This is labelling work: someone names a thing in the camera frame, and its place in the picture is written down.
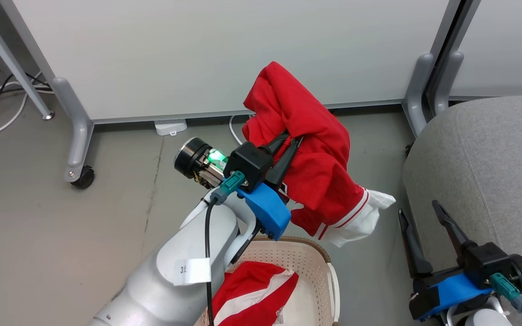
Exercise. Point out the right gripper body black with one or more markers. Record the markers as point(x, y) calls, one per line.
point(487, 262)

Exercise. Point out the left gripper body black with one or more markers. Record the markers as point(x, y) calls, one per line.
point(252, 163)

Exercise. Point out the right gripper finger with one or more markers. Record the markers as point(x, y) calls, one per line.
point(453, 231)
point(413, 249)

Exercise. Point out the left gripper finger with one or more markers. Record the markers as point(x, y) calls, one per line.
point(283, 167)
point(275, 142)

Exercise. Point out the red jersey white sleeve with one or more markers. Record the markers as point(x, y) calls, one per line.
point(320, 163)

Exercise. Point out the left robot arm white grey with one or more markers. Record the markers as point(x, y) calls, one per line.
point(152, 294)

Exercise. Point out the cream perforated laundry basket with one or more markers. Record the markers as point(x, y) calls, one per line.
point(308, 267)

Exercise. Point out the black caster wheel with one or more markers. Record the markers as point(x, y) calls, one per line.
point(408, 149)
point(84, 177)

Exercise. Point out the white paper label tag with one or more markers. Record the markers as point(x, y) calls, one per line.
point(193, 271)

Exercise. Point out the red garment white stripe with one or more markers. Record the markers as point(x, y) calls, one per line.
point(252, 294)

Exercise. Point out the grey partition stand foot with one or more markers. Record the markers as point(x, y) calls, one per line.
point(505, 45)

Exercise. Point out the grey metal table leg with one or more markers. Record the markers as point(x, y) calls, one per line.
point(12, 59)

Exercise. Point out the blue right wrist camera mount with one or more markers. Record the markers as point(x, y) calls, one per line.
point(462, 290)

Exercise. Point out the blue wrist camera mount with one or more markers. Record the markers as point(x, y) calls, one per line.
point(268, 210)
point(462, 290)

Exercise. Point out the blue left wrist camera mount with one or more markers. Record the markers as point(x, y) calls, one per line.
point(268, 210)

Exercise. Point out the white partition panel grey frame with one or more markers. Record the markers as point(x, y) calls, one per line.
point(175, 50)

